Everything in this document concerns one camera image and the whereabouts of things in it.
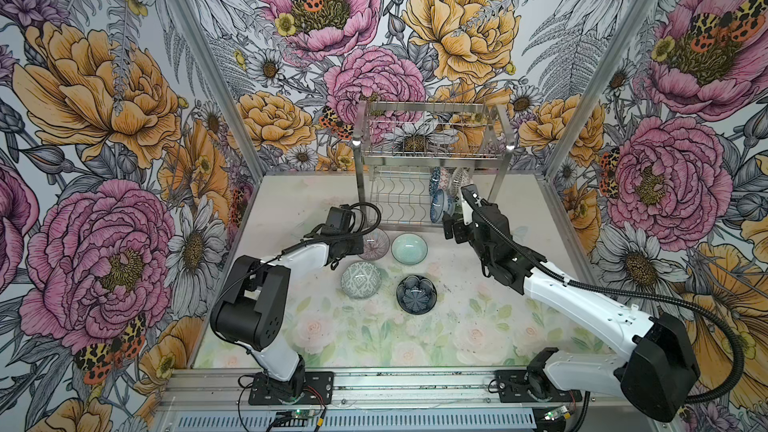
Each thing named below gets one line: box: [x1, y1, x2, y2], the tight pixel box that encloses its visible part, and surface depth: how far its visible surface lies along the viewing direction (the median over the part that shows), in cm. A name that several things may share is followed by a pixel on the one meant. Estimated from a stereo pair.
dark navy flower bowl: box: [396, 274, 438, 315], surface depth 89 cm
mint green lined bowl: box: [391, 232, 429, 266], surface depth 98 cm
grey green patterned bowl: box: [341, 261, 382, 299], surface depth 93 cm
